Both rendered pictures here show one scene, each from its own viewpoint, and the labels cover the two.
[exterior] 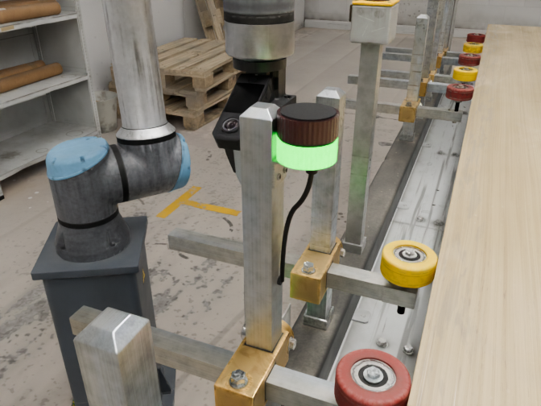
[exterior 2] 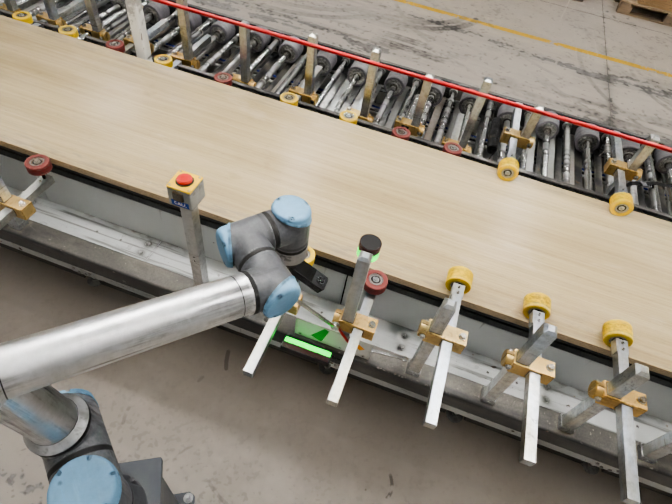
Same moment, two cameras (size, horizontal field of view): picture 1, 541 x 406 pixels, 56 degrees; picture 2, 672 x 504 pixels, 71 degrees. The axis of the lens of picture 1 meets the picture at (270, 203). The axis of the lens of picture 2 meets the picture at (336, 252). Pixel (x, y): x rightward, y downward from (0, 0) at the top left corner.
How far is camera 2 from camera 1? 1.30 m
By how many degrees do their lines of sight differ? 76
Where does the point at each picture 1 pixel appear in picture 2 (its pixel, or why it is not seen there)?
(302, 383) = (367, 306)
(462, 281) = (320, 241)
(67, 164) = (116, 488)
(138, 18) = not seen: hidden behind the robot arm
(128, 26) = not seen: hidden behind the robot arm
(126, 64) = (45, 400)
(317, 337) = (286, 319)
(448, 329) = (349, 254)
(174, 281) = not seen: outside the picture
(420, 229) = (155, 256)
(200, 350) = (353, 341)
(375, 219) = (168, 274)
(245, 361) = (361, 322)
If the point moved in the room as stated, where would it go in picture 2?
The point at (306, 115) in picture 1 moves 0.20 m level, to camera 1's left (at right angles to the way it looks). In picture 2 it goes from (376, 243) to (386, 307)
